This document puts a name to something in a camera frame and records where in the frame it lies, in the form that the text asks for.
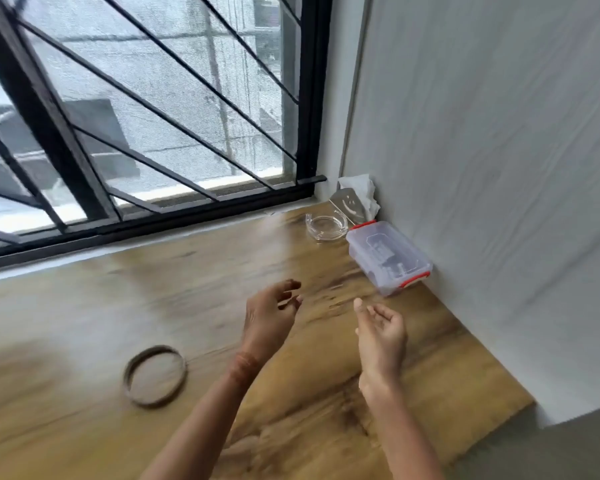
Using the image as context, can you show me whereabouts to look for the person's right forearm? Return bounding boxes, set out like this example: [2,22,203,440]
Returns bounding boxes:
[358,372,458,480]

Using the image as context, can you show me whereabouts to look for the metal napkin holder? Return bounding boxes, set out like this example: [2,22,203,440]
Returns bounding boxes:
[328,188,372,224]

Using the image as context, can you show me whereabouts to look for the person's left forearm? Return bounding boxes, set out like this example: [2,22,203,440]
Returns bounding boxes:
[139,351,267,480]

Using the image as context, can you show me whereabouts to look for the person's right hand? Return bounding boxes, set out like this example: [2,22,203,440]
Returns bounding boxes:
[353,298,409,386]

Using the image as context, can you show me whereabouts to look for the person's left hand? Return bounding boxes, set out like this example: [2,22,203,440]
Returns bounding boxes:
[239,279,304,365]

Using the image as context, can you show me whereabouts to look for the clear plastic box red clips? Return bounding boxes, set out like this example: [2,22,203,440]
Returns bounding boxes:
[346,221,434,298]

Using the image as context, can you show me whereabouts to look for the brown round ring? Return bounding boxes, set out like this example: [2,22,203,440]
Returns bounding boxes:
[123,345,188,409]

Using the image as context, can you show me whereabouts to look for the clear glass ashtray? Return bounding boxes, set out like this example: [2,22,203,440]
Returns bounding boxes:
[305,214,350,243]

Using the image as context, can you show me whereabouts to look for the black metal window grille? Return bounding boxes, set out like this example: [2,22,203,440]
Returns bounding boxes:
[0,0,333,273]

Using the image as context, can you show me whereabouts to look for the white paper napkins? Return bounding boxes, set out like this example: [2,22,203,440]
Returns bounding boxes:
[337,174,381,220]

